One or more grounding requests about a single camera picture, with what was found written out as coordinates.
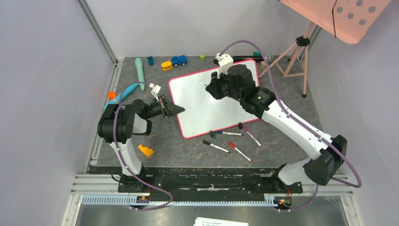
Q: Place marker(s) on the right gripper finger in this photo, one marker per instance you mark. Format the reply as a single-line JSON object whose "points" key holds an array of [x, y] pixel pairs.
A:
{"points": [[217, 79], [215, 91]]}

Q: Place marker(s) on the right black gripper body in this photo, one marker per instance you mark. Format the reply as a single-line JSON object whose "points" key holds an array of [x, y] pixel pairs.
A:
{"points": [[215, 88]]}

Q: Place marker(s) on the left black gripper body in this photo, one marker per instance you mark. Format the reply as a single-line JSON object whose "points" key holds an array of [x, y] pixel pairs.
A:
{"points": [[157, 108]]}

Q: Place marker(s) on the pink framed whiteboard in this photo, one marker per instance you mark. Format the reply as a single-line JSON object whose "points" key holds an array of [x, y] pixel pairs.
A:
{"points": [[202, 112]]}

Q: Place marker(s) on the green marker cap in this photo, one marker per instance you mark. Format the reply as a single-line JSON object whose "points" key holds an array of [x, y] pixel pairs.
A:
{"points": [[213, 134]]}

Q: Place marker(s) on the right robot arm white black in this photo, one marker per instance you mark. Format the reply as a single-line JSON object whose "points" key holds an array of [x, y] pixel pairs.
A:
{"points": [[325, 153]]}

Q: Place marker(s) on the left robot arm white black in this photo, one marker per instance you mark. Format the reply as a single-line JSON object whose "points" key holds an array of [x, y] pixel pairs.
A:
{"points": [[119, 123]]}

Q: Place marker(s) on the blue whiteboard marker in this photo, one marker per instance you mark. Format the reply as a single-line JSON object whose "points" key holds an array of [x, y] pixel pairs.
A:
{"points": [[228, 133]]}

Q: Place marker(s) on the purple whiteboard marker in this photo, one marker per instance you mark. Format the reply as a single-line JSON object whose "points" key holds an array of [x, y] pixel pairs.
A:
{"points": [[252, 137]]}

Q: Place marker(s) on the black whiteboard marker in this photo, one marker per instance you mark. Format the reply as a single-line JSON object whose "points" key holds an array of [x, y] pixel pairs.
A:
{"points": [[215, 146]]}

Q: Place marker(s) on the red whiteboard marker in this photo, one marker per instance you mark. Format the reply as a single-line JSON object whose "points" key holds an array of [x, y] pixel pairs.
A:
{"points": [[239, 151]]}

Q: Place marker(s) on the blue toy tube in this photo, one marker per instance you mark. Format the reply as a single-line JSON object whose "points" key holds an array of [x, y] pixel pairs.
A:
{"points": [[122, 96]]}

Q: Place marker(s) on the blue toy car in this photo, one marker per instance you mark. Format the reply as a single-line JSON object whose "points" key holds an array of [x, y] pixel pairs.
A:
{"points": [[179, 60]]}

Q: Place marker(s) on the yellow oval toy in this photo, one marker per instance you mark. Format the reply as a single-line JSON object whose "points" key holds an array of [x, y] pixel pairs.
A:
{"points": [[167, 65]]}

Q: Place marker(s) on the yellow plastic wedge block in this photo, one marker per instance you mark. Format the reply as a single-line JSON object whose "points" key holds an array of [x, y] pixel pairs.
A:
{"points": [[148, 152]]}

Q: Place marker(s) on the dark blue block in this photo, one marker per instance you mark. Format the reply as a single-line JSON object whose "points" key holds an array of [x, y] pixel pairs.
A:
{"points": [[150, 60]]}

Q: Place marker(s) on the mint green toy tube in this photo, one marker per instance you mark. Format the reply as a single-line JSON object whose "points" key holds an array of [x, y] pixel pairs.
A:
{"points": [[140, 73]]}

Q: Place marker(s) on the orange toy piece left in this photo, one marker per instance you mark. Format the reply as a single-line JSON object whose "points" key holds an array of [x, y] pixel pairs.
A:
{"points": [[111, 95]]}

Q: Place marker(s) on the pink tripod stand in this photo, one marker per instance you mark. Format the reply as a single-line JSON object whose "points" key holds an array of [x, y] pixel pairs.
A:
{"points": [[301, 43]]}

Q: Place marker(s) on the white paper sheet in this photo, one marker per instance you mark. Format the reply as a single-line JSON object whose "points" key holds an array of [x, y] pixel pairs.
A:
{"points": [[217, 222]]}

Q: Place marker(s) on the pink perforated board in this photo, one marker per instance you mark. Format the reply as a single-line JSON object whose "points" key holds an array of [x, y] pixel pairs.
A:
{"points": [[347, 20]]}

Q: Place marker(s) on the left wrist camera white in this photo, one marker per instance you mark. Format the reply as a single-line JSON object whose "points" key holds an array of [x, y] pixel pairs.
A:
{"points": [[155, 89]]}

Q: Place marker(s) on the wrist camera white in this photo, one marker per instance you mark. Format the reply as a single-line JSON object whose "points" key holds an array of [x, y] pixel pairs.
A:
{"points": [[225, 61], [155, 89]]}

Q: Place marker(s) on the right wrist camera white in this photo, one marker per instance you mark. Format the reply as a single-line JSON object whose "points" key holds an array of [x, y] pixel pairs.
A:
{"points": [[225, 61]]}

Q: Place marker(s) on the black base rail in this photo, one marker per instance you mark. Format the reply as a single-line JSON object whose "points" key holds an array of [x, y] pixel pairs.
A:
{"points": [[262, 180]]}

